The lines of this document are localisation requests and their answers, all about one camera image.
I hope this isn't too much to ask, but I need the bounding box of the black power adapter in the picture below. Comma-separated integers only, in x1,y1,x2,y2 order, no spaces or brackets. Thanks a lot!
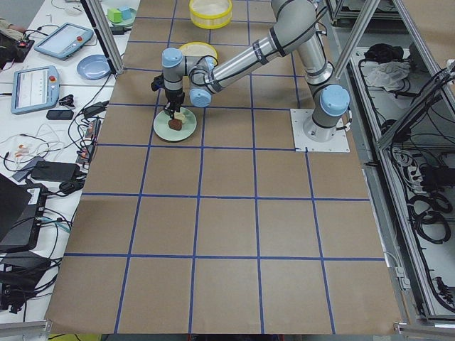
31,161,80,182

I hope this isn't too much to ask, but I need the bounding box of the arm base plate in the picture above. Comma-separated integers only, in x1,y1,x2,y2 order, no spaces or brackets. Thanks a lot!
290,109,350,153

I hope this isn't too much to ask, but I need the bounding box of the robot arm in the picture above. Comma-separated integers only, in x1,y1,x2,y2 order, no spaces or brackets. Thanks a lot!
151,0,350,142

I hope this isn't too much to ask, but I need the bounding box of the upper teach pendant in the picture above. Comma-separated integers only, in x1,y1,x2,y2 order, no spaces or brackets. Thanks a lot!
34,23,94,60

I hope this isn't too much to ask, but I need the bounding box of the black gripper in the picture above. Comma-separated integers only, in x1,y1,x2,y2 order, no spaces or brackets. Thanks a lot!
151,75,185,119

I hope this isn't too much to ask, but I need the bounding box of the brown steamed bun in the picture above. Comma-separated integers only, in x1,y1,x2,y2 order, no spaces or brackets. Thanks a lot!
168,119,183,131

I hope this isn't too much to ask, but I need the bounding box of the black laptop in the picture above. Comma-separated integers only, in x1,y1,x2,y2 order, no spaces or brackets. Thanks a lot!
1,175,48,253

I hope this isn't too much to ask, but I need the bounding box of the white steamed bun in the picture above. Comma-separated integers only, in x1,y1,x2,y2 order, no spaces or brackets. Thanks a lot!
173,112,186,124

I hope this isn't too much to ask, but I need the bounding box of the lower teach pendant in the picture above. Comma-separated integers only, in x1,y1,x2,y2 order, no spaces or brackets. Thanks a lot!
11,65,60,115

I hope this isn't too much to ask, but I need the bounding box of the green bowl with blocks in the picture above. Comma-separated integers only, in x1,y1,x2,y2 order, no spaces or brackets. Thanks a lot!
107,6,137,27

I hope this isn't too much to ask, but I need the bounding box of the yellow steamer layer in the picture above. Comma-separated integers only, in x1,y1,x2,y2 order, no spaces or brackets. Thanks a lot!
188,0,232,29
178,41,218,60

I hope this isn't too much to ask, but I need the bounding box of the blue plate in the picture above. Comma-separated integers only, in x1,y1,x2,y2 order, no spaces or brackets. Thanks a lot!
77,55,111,80

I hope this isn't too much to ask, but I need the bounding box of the teach pendant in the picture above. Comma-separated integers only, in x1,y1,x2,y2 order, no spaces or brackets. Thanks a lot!
34,23,94,60
11,65,60,115

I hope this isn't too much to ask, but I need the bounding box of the aluminium frame post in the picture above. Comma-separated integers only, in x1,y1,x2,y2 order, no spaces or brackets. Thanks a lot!
80,0,124,77

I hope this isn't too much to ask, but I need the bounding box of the light green plate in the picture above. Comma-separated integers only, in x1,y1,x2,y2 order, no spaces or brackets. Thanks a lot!
154,107,197,142

